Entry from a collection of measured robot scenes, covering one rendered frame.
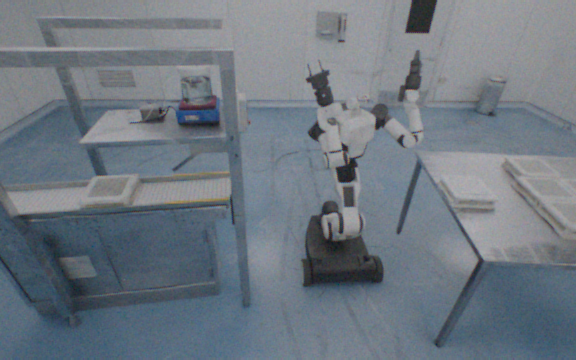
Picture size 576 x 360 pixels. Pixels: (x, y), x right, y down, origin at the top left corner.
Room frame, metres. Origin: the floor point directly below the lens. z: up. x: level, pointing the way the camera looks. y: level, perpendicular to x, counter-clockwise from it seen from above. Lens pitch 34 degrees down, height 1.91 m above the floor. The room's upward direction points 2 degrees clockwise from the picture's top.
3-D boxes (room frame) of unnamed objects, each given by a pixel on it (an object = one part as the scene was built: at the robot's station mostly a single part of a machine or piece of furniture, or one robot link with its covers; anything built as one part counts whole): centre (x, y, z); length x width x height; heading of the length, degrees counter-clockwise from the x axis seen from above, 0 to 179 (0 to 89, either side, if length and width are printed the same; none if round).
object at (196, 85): (1.48, 0.46, 1.48); 0.15 x 0.15 x 0.19
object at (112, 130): (1.40, 0.63, 1.28); 0.62 x 0.38 x 0.04; 100
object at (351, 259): (1.78, -0.39, 0.19); 0.64 x 0.52 x 0.33; 6
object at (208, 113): (1.48, 0.46, 1.34); 0.21 x 0.20 x 0.09; 10
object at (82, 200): (1.36, 0.98, 0.92); 0.25 x 0.24 x 0.02; 10
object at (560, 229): (1.29, -1.55, 0.84); 0.24 x 0.24 x 0.02; 88
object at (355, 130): (1.85, -0.37, 1.08); 0.34 x 0.30 x 0.36; 119
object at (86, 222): (1.35, 1.00, 0.80); 1.30 x 0.29 x 0.10; 100
